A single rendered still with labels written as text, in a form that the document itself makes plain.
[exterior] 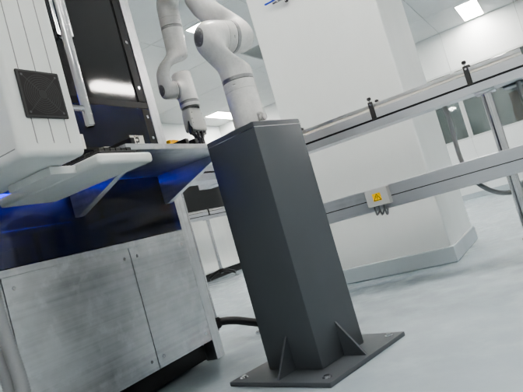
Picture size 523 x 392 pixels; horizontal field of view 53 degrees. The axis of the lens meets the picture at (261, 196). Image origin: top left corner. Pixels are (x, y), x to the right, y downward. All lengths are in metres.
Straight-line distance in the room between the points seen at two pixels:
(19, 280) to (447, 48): 8.99
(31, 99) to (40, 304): 0.78
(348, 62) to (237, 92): 1.68
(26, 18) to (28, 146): 0.33
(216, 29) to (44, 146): 0.88
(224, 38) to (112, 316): 1.09
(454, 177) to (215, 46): 1.36
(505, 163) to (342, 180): 1.18
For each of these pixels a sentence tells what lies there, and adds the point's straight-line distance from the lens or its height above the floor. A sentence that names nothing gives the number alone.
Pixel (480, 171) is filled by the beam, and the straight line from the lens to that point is 2.69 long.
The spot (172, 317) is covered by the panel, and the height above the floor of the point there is 0.25.
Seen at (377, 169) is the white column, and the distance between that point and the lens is 3.41.
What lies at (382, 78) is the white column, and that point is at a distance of 3.42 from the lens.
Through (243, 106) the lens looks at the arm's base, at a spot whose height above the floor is 0.94.
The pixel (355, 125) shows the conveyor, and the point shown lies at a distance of 2.81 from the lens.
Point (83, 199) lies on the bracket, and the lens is 1.98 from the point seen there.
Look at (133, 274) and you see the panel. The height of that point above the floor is 0.47.
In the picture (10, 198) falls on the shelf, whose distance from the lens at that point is 1.69.
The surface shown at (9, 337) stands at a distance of 1.52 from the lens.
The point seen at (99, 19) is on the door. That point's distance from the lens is 2.55.
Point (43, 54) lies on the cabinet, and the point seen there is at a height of 1.05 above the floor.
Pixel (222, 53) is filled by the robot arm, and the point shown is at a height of 1.14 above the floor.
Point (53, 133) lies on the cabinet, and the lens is 1.33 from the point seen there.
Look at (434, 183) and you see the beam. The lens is 2.73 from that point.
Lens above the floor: 0.51
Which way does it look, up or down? 3 degrees up
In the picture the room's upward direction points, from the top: 16 degrees counter-clockwise
